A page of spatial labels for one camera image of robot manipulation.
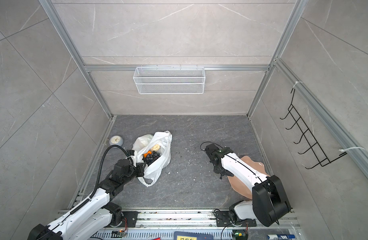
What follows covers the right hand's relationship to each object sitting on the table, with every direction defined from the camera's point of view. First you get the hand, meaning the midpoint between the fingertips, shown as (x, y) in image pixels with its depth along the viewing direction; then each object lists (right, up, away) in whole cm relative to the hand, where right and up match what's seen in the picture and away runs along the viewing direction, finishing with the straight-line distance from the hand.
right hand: (225, 169), depth 84 cm
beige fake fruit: (-42, +11, +10) cm, 45 cm away
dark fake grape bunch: (-44, +5, +6) cm, 45 cm away
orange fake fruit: (-46, +8, +8) cm, 47 cm away
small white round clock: (-71, +15, +17) cm, 74 cm away
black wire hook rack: (+33, +17, -21) cm, 42 cm away
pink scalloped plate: (+8, -10, -2) cm, 12 cm away
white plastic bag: (-50, +14, +9) cm, 52 cm away
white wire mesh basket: (-34, +56, +16) cm, 68 cm away
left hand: (-46, +5, 0) cm, 46 cm away
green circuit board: (+3, -27, -14) cm, 31 cm away
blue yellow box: (-24, -26, -16) cm, 39 cm away
